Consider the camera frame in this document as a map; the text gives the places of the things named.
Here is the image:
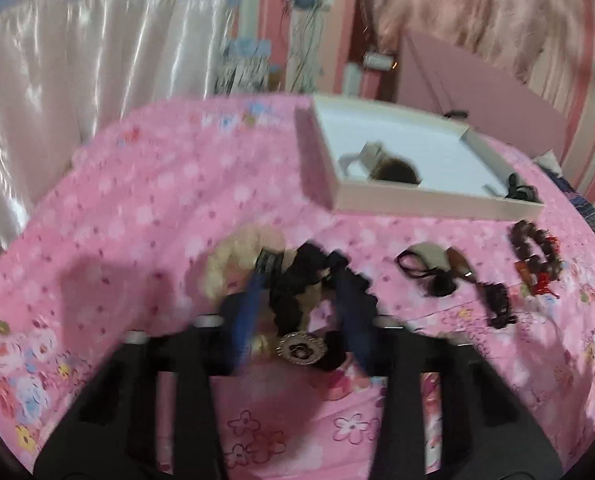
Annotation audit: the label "white power strip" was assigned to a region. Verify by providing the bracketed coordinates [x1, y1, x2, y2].
[362, 51, 395, 70]

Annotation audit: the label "white shallow cardboard box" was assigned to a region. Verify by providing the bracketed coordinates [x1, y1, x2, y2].
[297, 94, 545, 221]

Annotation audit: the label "beige strap wristwatch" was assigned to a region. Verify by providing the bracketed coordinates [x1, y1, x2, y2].
[338, 141, 423, 184]

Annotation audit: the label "blue and white satin curtain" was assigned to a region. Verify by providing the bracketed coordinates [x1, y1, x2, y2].
[0, 0, 251, 256]

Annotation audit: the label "pink padded headboard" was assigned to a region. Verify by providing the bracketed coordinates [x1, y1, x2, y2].
[396, 27, 585, 153]

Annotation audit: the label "brown hair clip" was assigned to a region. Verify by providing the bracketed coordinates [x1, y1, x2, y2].
[445, 247, 478, 281]

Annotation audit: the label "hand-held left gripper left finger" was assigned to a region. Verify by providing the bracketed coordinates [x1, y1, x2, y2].
[32, 272, 273, 480]

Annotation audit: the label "black ruffled scrunchie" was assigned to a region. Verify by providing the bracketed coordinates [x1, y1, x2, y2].
[258, 242, 378, 333]

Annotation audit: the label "hanging charger cables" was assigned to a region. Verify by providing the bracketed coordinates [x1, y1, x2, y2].
[288, 5, 323, 92]

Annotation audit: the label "light blue gift bag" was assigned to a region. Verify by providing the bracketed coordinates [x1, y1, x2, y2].
[225, 37, 273, 58]

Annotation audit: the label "pink floral bed sheet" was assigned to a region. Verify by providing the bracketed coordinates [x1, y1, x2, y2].
[0, 92, 595, 480]

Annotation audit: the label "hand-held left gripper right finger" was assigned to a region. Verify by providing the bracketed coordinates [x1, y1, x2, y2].
[335, 272, 563, 480]

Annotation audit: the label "black floral tote bag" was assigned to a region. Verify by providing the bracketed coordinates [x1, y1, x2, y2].
[218, 52, 269, 95]

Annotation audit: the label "small black scrunchie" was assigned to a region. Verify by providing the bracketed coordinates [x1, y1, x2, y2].
[477, 280, 518, 330]

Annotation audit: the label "black hair claw clip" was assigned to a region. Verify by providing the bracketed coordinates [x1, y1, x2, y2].
[502, 172, 539, 203]

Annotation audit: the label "brown wooden bead bracelet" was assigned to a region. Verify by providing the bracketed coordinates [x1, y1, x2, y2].
[508, 220, 563, 273]

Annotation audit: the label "black bow hair tie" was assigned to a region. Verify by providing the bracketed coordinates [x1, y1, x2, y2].
[396, 245, 461, 297]

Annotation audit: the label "pink patterned curtain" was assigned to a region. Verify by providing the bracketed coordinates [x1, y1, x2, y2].
[357, 0, 595, 91]

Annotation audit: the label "black hair tie silver charm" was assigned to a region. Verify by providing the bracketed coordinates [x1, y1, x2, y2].
[276, 327, 351, 373]

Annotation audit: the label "cream ruffled scrunchie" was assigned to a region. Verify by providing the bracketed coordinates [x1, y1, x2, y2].
[205, 224, 303, 358]

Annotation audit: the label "dark blue patterned cloth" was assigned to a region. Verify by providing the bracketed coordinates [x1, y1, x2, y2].
[552, 170, 595, 256]

